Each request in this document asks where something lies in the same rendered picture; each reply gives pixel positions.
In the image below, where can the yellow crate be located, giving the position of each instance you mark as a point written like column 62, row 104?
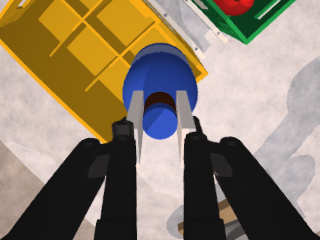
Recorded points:
column 29, row 33

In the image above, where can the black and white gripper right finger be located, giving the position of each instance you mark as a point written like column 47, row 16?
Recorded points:
column 260, row 206

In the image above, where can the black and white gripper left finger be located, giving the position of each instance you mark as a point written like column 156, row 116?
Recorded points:
column 58, row 210

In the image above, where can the green plastic crate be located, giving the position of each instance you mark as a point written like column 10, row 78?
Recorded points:
column 248, row 23

